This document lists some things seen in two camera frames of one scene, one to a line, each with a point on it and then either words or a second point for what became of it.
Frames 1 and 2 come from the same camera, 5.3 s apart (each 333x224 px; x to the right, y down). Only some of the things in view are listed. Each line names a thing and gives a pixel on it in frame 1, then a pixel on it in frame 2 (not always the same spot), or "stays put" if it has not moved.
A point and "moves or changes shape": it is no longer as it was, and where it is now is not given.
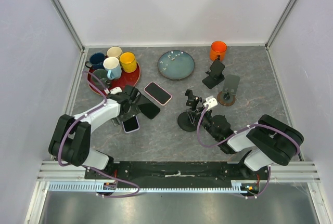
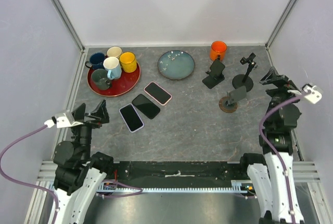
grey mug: x=102 y=74 stays put
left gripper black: x=134 y=111 → x=101 y=112
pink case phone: x=157 y=93 stays put
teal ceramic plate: x=176 y=64 stays put
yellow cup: x=128 y=62 stays put
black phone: x=146 y=107 stays put
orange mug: x=218 y=48 stays put
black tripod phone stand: x=184 y=120 → x=245 y=80
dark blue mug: x=97 y=60 stays put
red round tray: x=126 y=79 stays put
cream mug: x=114 y=51 stays put
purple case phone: x=130 y=124 moves or changes shape
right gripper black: x=194 y=114 → x=272 y=75
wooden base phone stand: x=227 y=97 → x=229 y=104
